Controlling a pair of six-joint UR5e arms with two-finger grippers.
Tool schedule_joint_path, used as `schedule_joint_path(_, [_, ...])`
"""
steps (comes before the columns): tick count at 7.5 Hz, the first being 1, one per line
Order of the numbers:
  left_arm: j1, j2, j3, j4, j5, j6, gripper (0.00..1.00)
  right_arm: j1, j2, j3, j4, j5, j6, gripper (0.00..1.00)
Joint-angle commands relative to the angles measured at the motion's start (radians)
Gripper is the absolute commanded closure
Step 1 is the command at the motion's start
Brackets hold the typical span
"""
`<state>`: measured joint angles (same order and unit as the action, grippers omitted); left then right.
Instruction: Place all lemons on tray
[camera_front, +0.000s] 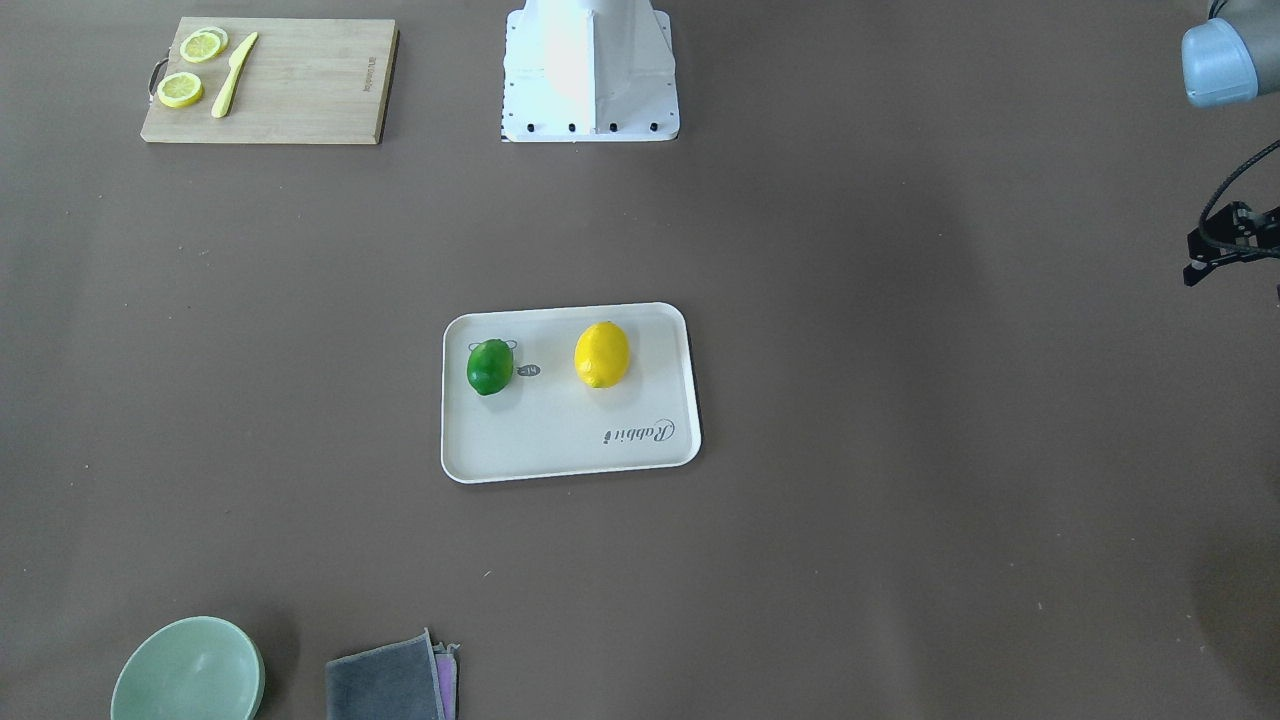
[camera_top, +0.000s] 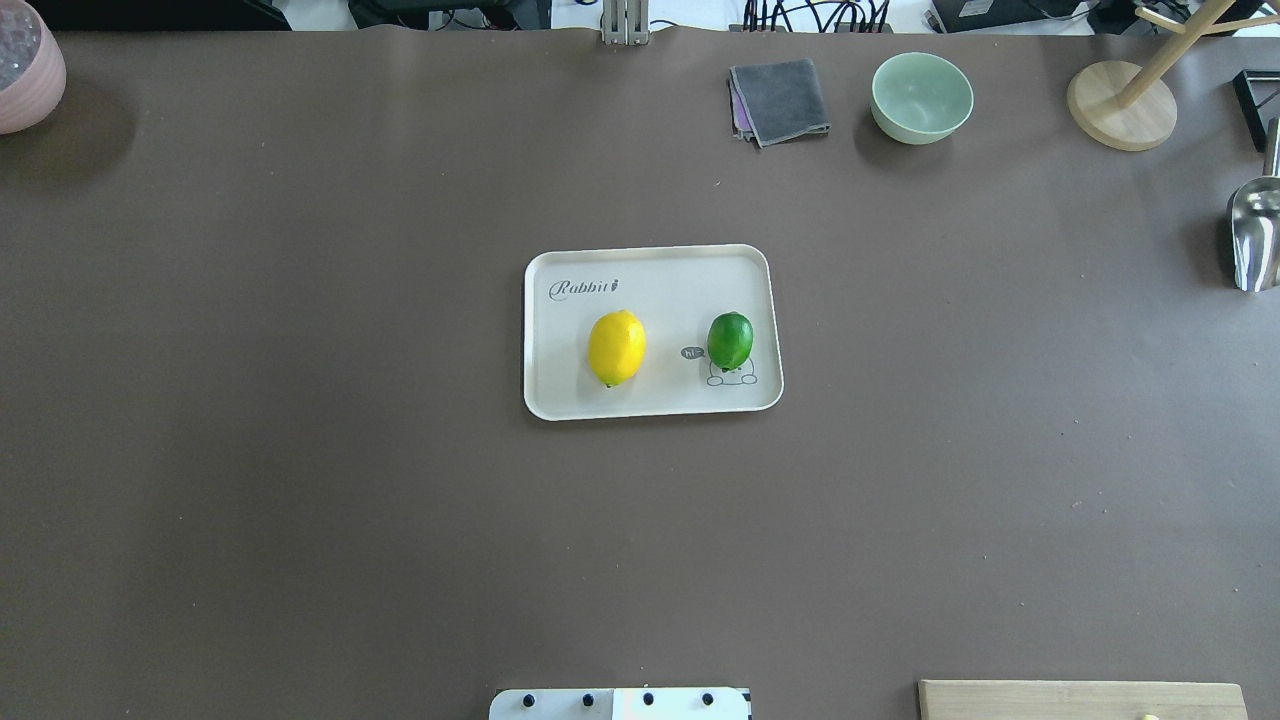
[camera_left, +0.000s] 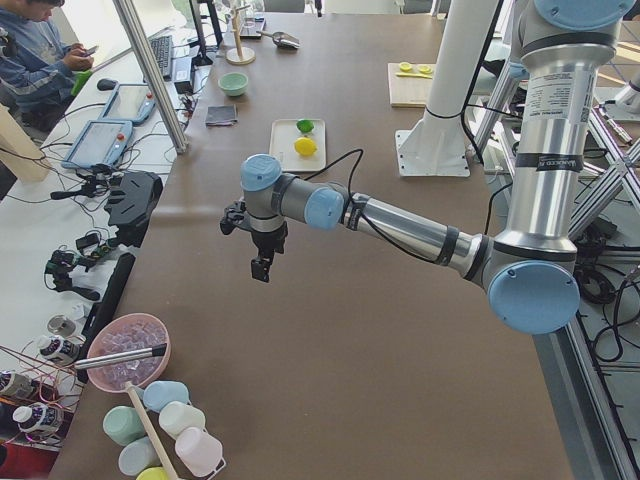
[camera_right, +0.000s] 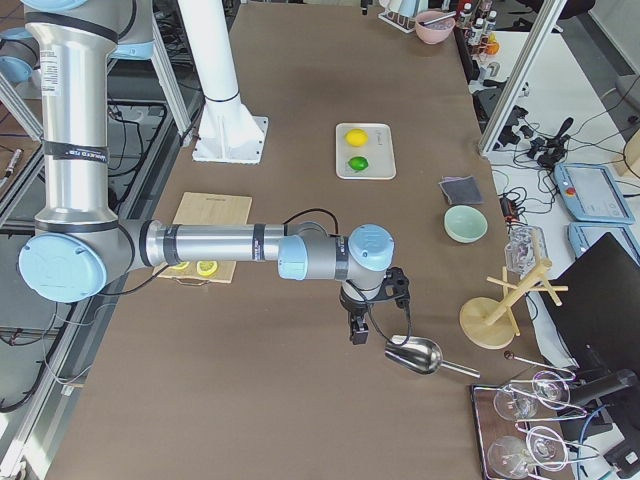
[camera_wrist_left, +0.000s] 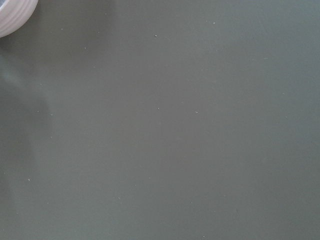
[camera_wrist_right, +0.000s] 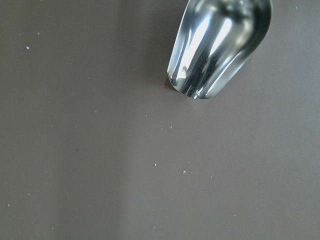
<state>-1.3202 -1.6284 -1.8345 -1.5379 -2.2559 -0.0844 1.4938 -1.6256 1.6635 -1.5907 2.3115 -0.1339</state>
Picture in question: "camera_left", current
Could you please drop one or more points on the pink plastic cup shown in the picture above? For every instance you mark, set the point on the pink plastic cup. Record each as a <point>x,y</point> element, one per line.
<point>201,452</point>

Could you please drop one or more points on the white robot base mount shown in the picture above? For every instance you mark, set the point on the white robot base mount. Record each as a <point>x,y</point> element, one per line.
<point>436,145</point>

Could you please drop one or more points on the wooden mug tree stand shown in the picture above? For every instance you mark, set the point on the wooden mug tree stand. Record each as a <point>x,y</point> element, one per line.
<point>239,55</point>

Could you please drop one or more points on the silver metal scoop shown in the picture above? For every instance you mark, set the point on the silver metal scoop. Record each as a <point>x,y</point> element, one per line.
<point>282,40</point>

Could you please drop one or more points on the white rabbit print tray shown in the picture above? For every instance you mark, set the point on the white rabbit print tray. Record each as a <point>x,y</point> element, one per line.
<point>283,135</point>

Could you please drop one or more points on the yellow lemon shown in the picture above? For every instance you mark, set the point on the yellow lemon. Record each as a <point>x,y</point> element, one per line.
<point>305,146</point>

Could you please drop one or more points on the white plastic cup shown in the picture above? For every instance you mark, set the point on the white plastic cup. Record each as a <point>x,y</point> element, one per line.
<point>175,417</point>

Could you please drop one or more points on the black computer mouse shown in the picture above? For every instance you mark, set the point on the black computer mouse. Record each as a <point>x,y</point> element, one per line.
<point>106,84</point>

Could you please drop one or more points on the mint green bowl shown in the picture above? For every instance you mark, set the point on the mint green bowl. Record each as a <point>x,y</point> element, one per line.
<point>233,84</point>

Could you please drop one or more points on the black keyboard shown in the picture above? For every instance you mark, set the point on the black keyboard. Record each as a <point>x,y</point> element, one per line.
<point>162,49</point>

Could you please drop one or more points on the aluminium frame post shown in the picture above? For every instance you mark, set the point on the aluminium frame post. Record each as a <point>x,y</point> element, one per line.
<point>141,48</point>

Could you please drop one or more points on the wooden cup rack stick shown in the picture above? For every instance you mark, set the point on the wooden cup rack stick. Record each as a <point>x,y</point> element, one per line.
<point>137,403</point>

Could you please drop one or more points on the bamboo cutting board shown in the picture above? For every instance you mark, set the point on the bamboo cutting board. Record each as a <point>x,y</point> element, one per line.
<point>408,92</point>

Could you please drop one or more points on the upper teach pendant tablet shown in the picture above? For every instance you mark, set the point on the upper teach pendant tablet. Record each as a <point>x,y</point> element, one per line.
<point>129,102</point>

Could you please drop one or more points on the seated person in blue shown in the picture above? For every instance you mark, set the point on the seated person in blue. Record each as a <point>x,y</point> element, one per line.
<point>42,74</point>

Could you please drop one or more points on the upper lemon slice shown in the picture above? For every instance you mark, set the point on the upper lemon slice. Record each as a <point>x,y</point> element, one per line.
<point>405,67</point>

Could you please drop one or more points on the metal ice scoop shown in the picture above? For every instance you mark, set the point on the metal ice scoop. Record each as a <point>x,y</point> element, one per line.
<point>122,357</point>

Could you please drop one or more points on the green plastic cup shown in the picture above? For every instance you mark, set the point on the green plastic cup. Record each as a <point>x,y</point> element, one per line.
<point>123,425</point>

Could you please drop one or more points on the black plastic bracket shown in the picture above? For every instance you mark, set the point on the black plastic bracket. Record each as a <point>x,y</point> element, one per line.
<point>132,198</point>

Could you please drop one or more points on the grey folded cloth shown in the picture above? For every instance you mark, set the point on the grey folded cloth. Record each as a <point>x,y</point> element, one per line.
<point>225,115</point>

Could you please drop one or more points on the lower teach pendant tablet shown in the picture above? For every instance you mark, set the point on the lower teach pendant tablet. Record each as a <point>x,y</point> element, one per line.
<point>101,142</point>

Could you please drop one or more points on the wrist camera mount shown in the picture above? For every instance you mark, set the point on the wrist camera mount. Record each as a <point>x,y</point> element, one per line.
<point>235,216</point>

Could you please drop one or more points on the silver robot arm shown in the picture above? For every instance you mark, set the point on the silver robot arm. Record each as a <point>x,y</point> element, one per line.
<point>526,269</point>

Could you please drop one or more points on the green lime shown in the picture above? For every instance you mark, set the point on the green lime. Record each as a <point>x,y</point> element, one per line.
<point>305,126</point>

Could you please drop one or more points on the yellow plastic knife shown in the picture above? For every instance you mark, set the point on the yellow plastic knife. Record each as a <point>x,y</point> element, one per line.
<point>413,75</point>

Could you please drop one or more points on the blue plastic cup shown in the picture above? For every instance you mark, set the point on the blue plastic cup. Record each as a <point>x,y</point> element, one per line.
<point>160,393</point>

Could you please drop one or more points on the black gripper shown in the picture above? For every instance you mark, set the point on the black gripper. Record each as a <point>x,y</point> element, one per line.
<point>268,240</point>

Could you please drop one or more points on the yellow plastic cup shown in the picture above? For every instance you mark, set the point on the yellow plastic cup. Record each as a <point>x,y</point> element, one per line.
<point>153,473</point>

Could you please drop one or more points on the teach pendant tablet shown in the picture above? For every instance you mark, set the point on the teach pendant tablet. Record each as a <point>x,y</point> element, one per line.
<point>101,142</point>
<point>129,102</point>

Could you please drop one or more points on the pink bowl of ice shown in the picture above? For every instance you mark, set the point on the pink bowl of ice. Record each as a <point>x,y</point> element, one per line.
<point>138,348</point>

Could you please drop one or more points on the grey-green plastic cup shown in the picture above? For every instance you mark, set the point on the grey-green plastic cup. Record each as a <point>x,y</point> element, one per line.
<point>137,456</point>

